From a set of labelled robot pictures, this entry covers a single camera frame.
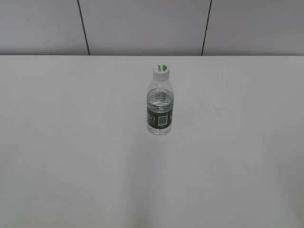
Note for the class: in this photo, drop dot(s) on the clear Cestbon water bottle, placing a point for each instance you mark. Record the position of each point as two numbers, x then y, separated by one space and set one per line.
160 101

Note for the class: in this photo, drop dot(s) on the white green bottle cap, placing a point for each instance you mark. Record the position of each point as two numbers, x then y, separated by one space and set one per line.
161 72

